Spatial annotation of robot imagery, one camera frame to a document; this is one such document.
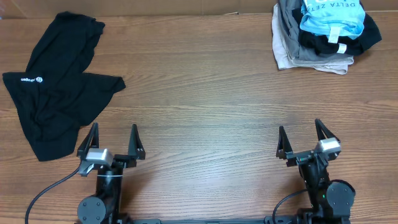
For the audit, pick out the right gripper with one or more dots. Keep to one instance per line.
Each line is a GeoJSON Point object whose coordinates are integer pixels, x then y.
{"type": "Point", "coordinates": [284, 147]}

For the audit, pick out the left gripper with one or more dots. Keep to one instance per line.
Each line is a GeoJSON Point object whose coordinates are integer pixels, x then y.
{"type": "Point", "coordinates": [135, 150]}

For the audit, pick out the black t-shirt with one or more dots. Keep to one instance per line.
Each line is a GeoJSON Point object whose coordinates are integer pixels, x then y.
{"type": "Point", "coordinates": [55, 96]}

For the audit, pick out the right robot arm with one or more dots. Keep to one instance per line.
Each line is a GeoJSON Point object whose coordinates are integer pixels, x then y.
{"type": "Point", "coordinates": [331, 200]}

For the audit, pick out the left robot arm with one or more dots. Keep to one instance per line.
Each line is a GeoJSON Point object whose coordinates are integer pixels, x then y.
{"type": "Point", "coordinates": [104, 205]}

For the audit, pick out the beige folded garment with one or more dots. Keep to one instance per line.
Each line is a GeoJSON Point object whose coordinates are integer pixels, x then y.
{"type": "Point", "coordinates": [282, 58]}

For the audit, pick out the grey folded garment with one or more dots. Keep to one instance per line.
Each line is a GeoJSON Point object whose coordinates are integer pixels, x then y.
{"type": "Point", "coordinates": [299, 54]}

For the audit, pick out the black folded garment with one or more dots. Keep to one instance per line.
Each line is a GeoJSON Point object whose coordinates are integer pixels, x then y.
{"type": "Point", "coordinates": [343, 45]}

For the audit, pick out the light blue folded shirt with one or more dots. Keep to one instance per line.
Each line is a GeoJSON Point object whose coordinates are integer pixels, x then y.
{"type": "Point", "coordinates": [339, 18]}

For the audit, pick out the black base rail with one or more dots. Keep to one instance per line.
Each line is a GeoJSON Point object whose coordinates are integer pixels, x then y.
{"type": "Point", "coordinates": [285, 219]}

